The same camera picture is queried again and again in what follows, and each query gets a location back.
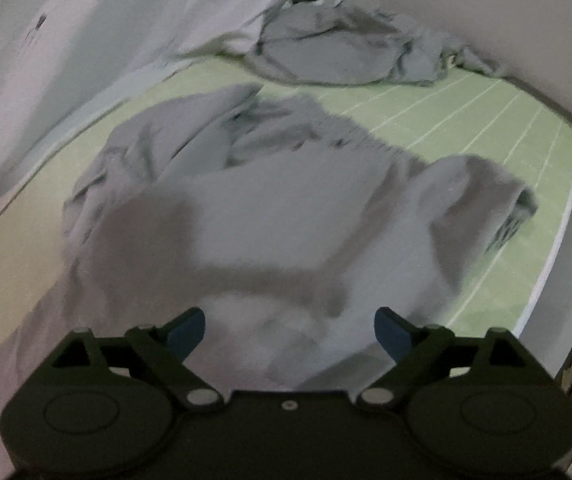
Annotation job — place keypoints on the green checked bed sheet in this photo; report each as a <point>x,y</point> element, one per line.
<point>471,120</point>

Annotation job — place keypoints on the crumpled grey garment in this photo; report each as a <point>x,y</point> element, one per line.
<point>336,45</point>

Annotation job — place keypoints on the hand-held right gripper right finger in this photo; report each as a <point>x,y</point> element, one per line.
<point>389,334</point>

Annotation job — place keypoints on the white curtain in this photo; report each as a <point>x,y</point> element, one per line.
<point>91,35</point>

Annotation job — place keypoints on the grey pants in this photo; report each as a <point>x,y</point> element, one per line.
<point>276,220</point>

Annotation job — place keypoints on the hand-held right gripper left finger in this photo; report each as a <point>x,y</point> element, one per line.
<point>186,334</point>

